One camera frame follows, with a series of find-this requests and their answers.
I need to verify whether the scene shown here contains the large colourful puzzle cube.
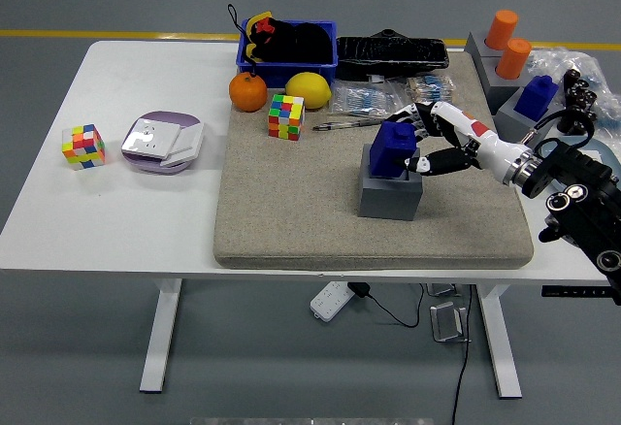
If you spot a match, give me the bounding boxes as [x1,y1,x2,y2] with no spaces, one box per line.
[268,93,306,142]

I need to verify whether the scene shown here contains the grey square seal holder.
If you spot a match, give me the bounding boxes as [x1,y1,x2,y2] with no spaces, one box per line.
[358,146,424,222]
[495,85,559,147]

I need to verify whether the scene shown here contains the black table control panel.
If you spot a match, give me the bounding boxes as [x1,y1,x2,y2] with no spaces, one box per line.
[541,285,615,299]

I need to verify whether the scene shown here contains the small metal bracket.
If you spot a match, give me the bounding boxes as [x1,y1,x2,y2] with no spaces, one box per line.
[426,282,462,298]

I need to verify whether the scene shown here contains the white wall socket panel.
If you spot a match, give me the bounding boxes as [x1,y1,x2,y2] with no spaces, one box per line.
[121,117,181,160]

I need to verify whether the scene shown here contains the grey cylinder stamp holder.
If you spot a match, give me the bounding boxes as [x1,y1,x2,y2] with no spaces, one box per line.
[464,31,506,60]
[477,53,535,116]

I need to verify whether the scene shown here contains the black tray wrapped in plastic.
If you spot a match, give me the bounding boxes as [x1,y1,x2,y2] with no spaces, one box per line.
[334,27,450,82]

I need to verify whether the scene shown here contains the blue seal stamp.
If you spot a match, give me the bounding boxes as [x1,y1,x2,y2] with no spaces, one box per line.
[513,75,560,123]
[369,121,421,178]

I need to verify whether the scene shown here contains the clear ballpoint pen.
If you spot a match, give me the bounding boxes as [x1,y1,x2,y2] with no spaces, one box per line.
[311,117,389,132]

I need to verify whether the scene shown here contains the black floor cable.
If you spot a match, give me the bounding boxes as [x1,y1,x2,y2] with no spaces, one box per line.
[450,283,474,425]

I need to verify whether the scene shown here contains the clear bag of blue resistors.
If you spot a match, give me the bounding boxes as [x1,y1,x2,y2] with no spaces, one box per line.
[332,80,407,121]

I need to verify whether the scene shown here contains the crumpled clear plastic bag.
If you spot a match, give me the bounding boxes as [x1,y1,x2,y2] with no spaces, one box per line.
[526,46,621,133]

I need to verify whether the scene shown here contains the small colourful puzzle cube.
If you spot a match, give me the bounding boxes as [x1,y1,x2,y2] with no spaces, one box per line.
[61,123,107,172]

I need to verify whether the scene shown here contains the large metal bracket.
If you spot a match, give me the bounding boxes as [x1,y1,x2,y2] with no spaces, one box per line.
[430,301,473,344]

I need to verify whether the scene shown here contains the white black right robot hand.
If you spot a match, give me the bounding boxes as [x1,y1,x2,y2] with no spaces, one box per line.
[386,100,525,183]

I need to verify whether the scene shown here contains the orange fruit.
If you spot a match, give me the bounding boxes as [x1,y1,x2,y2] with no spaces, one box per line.
[228,71,269,114]

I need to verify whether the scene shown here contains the white wall switch panel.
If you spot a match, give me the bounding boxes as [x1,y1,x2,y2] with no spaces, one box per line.
[159,122,206,169]

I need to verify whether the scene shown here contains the clear bag of brown resistors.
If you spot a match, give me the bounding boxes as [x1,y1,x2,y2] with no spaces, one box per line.
[402,75,457,112]

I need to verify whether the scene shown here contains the blue plastic bin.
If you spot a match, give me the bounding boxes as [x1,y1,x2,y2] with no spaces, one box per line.
[235,18,340,89]

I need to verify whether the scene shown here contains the yellow lemon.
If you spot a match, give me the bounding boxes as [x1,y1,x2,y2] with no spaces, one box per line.
[284,71,334,110]

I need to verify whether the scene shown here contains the black plug with cable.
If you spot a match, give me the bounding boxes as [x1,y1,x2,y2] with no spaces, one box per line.
[348,281,426,328]

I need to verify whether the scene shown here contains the white table leg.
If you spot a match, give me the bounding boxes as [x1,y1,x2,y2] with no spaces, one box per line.
[139,278,184,394]
[474,282,524,401]

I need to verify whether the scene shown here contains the purple plate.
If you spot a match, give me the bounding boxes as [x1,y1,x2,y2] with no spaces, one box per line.
[120,111,205,176]

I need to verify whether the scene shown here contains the white power strip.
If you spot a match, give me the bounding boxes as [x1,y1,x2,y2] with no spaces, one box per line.
[310,280,354,323]

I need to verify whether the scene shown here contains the grey-brown fabric mat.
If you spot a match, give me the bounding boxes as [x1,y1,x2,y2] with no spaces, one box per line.
[212,50,535,271]

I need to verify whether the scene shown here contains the orange cylinder stamp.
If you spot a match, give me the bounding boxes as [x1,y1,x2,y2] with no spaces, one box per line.
[484,9,519,51]
[494,37,533,81]

